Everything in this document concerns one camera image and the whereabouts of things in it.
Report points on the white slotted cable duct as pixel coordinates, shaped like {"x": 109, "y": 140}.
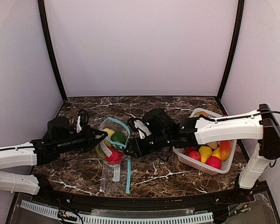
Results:
{"x": 97, "y": 216}

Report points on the small clear zip bag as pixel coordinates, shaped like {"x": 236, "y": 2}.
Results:
{"x": 116, "y": 178}

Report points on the yellow toy lemon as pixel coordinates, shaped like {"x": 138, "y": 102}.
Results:
{"x": 216, "y": 153}

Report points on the dark green toy pepper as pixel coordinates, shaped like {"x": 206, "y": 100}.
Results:
{"x": 118, "y": 137}

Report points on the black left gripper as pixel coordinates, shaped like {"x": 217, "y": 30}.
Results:
{"x": 89, "y": 138}

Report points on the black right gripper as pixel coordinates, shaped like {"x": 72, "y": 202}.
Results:
{"x": 141, "y": 144}

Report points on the brown toy potato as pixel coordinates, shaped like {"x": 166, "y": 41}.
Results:
{"x": 201, "y": 113}

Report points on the red toy fruit left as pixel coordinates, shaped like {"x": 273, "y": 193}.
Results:
{"x": 190, "y": 149}

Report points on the black corner frame post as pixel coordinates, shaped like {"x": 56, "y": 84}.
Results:
{"x": 232, "y": 49}
{"x": 50, "y": 50}

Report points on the red toy apple large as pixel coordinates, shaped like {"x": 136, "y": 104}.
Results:
{"x": 116, "y": 157}

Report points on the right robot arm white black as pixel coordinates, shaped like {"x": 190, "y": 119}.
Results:
{"x": 157, "y": 131}

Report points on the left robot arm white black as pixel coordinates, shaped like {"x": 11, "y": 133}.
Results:
{"x": 60, "y": 138}

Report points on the red toy fruit front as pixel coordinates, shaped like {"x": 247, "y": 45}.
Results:
{"x": 214, "y": 162}

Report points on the red toy fruit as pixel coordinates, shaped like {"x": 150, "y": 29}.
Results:
{"x": 214, "y": 162}
{"x": 190, "y": 149}

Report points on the black corner frame post right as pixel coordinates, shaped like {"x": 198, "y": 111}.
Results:
{"x": 232, "y": 49}

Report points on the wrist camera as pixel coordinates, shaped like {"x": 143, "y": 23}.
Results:
{"x": 82, "y": 120}
{"x": 137, "y": 125}

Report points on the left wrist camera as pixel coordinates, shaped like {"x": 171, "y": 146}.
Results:
{"x": 82, "y": 120}

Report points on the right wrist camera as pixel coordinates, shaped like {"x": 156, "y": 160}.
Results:
{"x": 137, "y": 125}

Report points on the black corner frame post left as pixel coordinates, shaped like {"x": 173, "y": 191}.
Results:
{"x": 50, "y": 50}

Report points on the orange toy carrot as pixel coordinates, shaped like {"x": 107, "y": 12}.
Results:
{"x": 225, "y": 150}

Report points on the large clear zip bag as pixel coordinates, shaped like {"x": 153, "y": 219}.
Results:
{"x": 115, "y": 125}

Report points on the black front rail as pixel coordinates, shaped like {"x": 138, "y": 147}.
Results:
{"x": 210, "y": 201}

